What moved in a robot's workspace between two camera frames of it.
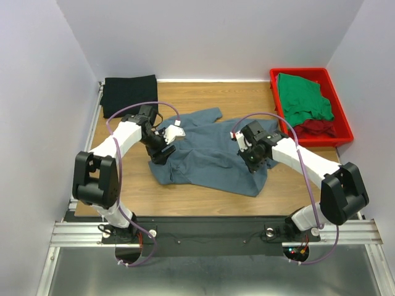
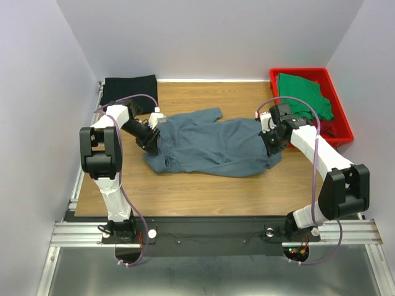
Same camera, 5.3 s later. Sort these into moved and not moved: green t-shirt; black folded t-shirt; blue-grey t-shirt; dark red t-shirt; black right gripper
Moved: black right gripper; blue-grey t-shirt
Not moved: black folded t-shirt; dark red t-shirt; green t-shirt
